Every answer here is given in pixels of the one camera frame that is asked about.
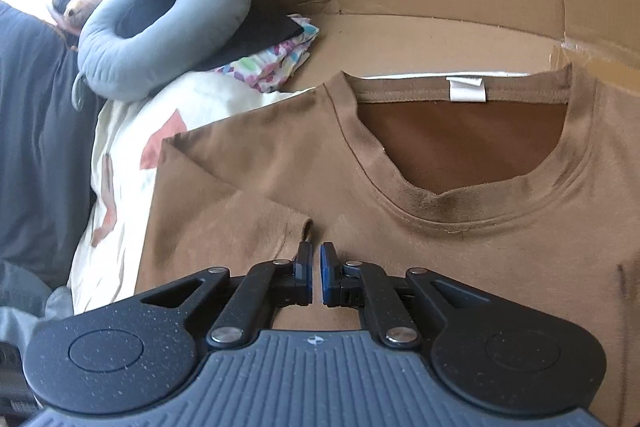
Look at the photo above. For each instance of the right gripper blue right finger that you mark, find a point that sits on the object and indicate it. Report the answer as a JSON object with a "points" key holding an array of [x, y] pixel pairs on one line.
{"points": [[368, 289]]}

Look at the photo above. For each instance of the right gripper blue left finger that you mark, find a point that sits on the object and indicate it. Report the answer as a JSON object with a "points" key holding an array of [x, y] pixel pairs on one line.
{"points": [[266, 288]]}

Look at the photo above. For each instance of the brown printed t-shirt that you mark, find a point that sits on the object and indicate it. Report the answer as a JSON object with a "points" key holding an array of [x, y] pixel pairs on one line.
{"points": [[532, 195]]}

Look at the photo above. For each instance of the cream bear print bedsheet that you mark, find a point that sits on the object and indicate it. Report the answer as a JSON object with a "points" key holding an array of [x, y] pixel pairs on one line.
{"points": [[124, 160]]}

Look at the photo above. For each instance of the floral patterned folded cloth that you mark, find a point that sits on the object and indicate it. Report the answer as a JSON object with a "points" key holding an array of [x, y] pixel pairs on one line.
{"points": [[264, 54]]}

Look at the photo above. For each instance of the dark grey pillow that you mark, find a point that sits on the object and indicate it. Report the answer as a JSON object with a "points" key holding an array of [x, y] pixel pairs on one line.
{"points": [[46, 148]]}

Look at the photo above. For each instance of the grey u-shaped neck pillow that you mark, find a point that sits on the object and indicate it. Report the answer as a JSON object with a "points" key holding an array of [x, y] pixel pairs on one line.
{"points": [[130, 68]]}

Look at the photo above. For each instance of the small teddy bear toy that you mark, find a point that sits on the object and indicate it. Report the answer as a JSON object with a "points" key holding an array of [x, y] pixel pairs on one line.
{"points": [[71, 15]]}

